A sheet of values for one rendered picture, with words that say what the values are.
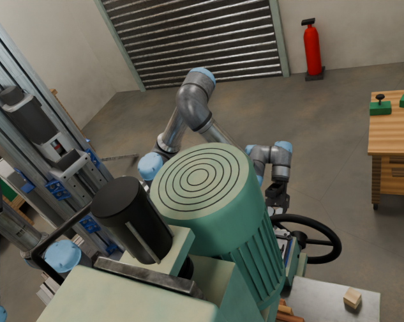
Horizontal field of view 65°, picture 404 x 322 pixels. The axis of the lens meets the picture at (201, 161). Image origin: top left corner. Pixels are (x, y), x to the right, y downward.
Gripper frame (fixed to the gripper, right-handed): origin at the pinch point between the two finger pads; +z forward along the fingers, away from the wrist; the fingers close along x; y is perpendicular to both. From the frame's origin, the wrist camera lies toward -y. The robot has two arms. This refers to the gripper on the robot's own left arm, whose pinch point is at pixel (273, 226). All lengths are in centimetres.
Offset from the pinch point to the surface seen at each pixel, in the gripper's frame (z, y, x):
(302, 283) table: 16.5, -23.7, -17.3
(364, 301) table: 17.6, -24.2, -33.4
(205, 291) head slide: 14, -83, -15
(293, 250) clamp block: 7.5, -24.9, -14.2
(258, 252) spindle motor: 8, -72, -19
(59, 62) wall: -172, 93, 322
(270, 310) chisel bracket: 22, -46, -15
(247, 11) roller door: -217, 127, 87
